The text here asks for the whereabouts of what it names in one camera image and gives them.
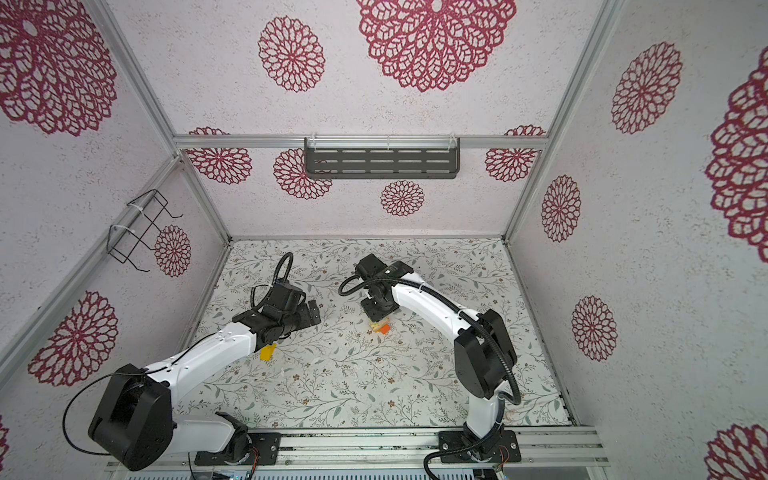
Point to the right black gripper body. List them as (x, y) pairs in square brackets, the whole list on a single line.
[(375, 309)]

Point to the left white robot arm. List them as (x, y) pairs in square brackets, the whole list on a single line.
[(135, 421)]

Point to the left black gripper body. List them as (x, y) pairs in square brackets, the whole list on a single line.
[(302, 318)]

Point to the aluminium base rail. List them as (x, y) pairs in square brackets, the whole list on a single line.
[(388, 453)]

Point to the black wire wall basket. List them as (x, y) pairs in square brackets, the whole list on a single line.
[(124, 239)]

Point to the yellow wood block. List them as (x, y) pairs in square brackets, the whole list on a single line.
[(267, 352)]

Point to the dark grey wall shelf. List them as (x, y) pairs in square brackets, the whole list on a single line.
[(382, 160)]

